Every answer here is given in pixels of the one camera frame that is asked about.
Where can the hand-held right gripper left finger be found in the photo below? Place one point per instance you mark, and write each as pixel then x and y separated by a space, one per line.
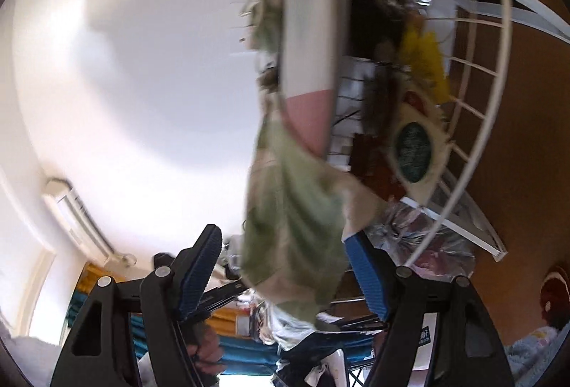
pixel 200 271

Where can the person's left hand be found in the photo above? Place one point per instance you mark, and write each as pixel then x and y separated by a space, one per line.
pixel 207 351

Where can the beige pouch dark oval label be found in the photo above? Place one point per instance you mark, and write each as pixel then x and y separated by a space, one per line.
pixel 414 146

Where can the white air conditioner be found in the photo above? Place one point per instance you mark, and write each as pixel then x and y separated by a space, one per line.
pixel 75 213

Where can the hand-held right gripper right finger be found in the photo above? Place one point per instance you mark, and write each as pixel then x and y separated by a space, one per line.
pixel 367 275

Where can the white metal rack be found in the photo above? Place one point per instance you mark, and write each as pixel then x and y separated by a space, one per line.
pixel 454 227

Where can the clear plastic bag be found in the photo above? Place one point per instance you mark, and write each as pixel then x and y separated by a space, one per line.
pixel 418 235

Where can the dark red round object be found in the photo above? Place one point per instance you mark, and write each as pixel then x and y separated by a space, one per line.
pixel 554 293

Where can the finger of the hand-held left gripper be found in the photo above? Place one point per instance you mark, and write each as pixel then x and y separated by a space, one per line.
pixel 222 298

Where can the green leaf print garment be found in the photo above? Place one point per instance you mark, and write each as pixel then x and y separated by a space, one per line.
pixel 294 235

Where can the yellow cloth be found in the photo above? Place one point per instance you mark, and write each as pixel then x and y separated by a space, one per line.
pixel 423 57

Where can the light blue fluffy cloth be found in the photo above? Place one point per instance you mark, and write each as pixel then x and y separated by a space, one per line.
pixel 534 347

